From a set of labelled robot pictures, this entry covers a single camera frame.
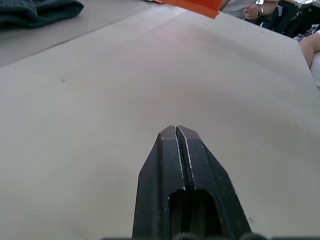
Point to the orange sheet of paper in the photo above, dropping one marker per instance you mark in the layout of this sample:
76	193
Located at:
197	6

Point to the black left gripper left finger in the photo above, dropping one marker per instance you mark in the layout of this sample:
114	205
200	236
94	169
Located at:
160	175

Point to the bystander bare leg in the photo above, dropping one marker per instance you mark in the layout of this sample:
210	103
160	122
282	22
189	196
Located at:
308	48

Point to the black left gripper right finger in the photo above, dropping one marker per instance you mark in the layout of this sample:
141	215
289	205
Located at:
212	180

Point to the bystander hand with wristwatch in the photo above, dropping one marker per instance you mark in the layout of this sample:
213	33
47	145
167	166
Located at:
252	12

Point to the bystander white shirt torso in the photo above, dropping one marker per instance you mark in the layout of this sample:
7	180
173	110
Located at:
237	6

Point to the black chair frame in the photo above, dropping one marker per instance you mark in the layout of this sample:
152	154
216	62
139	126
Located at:
290	17

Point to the dark green cloth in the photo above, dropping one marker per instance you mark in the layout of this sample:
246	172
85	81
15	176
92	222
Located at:
35	12

